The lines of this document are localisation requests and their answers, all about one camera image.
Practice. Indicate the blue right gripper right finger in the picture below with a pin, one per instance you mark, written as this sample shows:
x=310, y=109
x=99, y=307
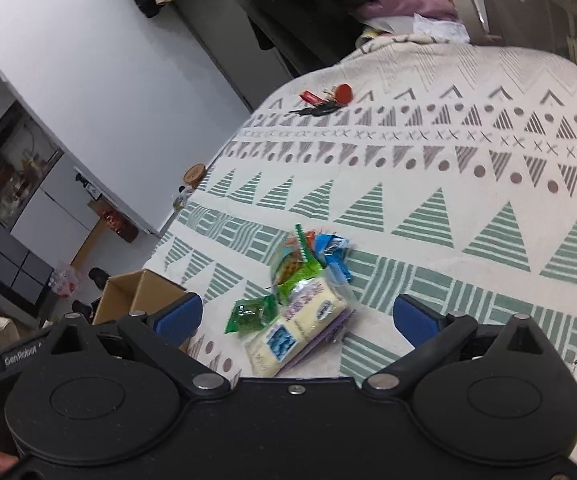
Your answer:
x=416, y=322

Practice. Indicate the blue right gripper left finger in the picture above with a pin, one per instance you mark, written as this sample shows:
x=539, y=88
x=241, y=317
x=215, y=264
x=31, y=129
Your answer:
x=183, y=316

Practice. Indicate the green candy packet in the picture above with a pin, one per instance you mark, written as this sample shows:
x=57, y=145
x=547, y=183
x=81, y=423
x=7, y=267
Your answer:
x=251, y=315

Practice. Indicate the white cake packet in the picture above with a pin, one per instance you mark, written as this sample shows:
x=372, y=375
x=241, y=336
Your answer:
x=318, y=306

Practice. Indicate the brown cardboard box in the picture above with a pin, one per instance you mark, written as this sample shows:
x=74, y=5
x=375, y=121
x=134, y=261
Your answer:
x=143, y=290

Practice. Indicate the blue snack packet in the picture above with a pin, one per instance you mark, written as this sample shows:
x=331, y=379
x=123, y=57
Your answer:
x=331, y=250

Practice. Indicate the water bottle pack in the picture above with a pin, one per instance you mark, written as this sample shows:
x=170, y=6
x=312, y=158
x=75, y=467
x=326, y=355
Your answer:
x=65, y=279

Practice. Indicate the green biscuit packet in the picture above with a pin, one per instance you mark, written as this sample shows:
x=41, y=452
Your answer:
x=292, y=264

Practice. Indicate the brown lidded jar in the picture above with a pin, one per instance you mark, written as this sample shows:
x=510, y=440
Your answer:
x=194, y=175

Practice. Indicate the patterned bed cover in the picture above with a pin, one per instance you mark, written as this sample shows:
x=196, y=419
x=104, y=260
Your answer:
x=452, y=173

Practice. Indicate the pink garment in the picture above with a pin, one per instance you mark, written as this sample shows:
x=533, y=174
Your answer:
x=443, y=10

